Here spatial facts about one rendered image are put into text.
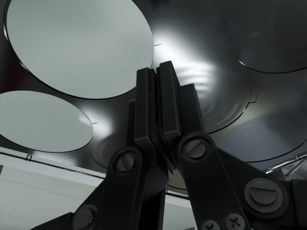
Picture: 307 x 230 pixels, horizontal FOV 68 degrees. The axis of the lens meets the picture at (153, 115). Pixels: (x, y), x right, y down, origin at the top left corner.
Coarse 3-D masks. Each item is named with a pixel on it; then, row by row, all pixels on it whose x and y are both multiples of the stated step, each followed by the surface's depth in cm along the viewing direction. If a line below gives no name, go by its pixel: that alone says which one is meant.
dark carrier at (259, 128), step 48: (0, 0) 14; (144, 0) 14; (192, 0) 14; (240, 0) 14; (288, 0) 14; (0, 48) 16; (192, 48) 16; (240, 48) 17; (288, 48) 17; (240, 96) 20; (288, 96) 20; (0, 144) 25; (96, 144) 26; (240, 144) 27; (288, 144) 27
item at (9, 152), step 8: (0, 152) 26; (8, 152) 26; (16, 152) 27; (32, 160) 28; (40, 160) 28; (48, 160) 28; (64, 168) 29; (72, 168) 30; (80, 168) 30; (96, 176) 31; (104, 176) 32; (168, 192) 37
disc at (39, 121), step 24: (0, 96) 20; (24, 96) 20; (48, 96) 20; (0, 120) 22; (24, 120) 22; (48, 120) 22; (72, 120) 22; (24, 144) 25; (48, 144) 26; (72, 144) 26
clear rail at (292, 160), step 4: (304, 152) 28; (296, 156) 29; (300, 156) 29; (304, 156) 28; (288, 160) 30; (292, 160) 29; (276, 164) 31; (280, 164) 30; (284, 164) 30; (288, 164) 30; (268, 168) 31; (272, 168) 31; (276, 168) 31; (280, 168) 31; (268, 172) 32
